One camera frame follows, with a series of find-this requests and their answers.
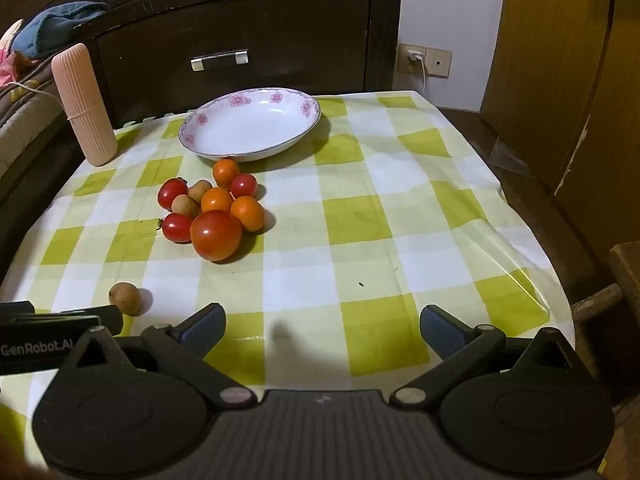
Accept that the wooden stool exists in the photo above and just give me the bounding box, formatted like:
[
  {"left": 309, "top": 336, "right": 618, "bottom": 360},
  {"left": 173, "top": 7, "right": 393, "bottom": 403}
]
[{"left": 572, "top": 242, "right": 640, "bottom": 406}]

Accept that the dark wooden nightstand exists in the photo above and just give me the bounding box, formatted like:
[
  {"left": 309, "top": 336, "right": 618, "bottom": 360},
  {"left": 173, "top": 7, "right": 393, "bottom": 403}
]
[{"left": 74, "top": 0, "right": 405, "bottom": 128}]

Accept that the large red tomato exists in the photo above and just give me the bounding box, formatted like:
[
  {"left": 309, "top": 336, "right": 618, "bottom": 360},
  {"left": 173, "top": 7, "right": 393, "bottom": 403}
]
[{"left": 190, "top": 210, "right": 244, "bottom": 262}]

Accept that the thin white cable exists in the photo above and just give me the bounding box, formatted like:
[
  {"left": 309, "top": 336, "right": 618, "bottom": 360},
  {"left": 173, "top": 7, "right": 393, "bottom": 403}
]
[{"left": 0, "top": 81, "right": 63, "bottom": 107}]

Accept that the pink floral cloth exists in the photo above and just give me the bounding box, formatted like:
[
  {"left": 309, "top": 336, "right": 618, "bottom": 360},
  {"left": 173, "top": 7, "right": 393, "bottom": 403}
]
[{"left": 0, "top": 19, "right": 32, "bottom": 93}]

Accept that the red cherry tomato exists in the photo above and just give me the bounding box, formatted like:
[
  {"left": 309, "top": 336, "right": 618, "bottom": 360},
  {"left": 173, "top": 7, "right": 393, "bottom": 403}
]
[
  {"left": 230, "top": 173, "right": 258, "bottom": 199},
  {"left": 156, "top": 213, "right": 193, "bottom": 244},
  {"left": 158, "top": 178, "right": 189, "bottom": 210}
]

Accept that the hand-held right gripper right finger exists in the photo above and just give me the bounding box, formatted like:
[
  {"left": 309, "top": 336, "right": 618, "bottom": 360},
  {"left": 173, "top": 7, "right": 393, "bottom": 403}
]
[{"left": 389, "top": 304, "right": 583, "bottom": 408}]

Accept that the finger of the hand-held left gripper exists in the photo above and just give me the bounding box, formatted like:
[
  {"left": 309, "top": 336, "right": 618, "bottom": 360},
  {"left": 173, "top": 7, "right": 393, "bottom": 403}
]
[{"left": 97, "top": 305, "right": 124, "bottom": 335}]

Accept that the wooden wardrobe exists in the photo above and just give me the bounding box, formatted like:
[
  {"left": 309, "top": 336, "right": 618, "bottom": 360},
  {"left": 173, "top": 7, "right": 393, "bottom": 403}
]
[{"left": 480, "top": 0, "right": 640, "bottom": 261}]

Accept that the green foam mat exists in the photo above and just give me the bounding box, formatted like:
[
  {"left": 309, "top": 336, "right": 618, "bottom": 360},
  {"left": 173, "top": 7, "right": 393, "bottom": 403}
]
[{"left": 117, "top": 109, "right": 196, "bottom": 129}]

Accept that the pink ribbed cylinder case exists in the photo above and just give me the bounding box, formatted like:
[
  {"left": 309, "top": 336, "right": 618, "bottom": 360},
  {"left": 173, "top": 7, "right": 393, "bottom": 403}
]
[{"left": 51, "top": 43, "right": 119, "bottom": 167}]

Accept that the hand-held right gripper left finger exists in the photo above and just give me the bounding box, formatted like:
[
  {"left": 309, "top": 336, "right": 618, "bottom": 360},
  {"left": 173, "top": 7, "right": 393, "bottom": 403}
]
[{"left": 59, "top": 303, "right": 258, "bottom": 408}]

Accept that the green checkered tablecloth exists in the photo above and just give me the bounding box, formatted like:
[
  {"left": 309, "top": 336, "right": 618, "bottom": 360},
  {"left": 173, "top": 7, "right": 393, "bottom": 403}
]
[{"left": 0, "top": 91, "right": 573, "bottom": 461}]

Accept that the metal drawer handle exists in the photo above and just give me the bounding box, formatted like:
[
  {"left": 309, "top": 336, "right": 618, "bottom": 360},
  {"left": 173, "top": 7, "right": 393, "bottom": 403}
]
[{"left": 190, "top": 49, "right": 250, "bottom": 72}]

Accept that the white floral plate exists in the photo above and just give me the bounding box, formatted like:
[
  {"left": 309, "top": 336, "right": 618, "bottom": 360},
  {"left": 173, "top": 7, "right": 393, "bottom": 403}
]
[{"left": 178, "top": 87, "right": 321, "bottom": 162}]

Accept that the blue cloth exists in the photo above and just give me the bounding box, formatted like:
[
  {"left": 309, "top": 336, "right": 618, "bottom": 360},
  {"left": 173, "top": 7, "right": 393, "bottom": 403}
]
[{"left": 11, "top": 2, "right": 112, "bottom": 61}]

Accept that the small orange tangerine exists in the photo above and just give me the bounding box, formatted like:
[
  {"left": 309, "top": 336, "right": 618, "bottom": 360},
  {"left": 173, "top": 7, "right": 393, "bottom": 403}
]
[
  {"left": 213, "top": 158, "right": 240, "bottom": 189},
  {"left": 201, "top": 187, "right": 234, "bottom": 213},
  {"left": 231, "top": 195, "right": 265, "bottom": 232}
]

